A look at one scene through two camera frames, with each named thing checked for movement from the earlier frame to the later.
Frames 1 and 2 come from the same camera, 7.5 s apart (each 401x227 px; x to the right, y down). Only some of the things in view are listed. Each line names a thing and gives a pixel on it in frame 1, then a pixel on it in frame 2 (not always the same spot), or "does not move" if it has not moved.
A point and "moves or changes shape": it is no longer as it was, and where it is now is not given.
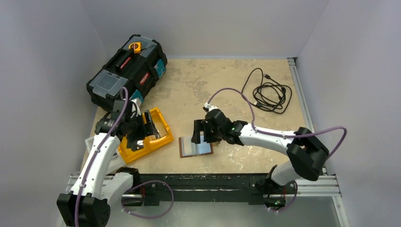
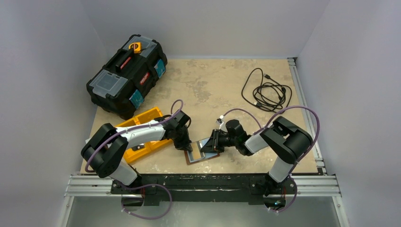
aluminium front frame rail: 330,187 does not move
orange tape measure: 136,47 does not move
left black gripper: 146,129 to 184,145
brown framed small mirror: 187,149 moves or changes shape
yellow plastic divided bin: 151,143 does not move
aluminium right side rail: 303,97 does not move
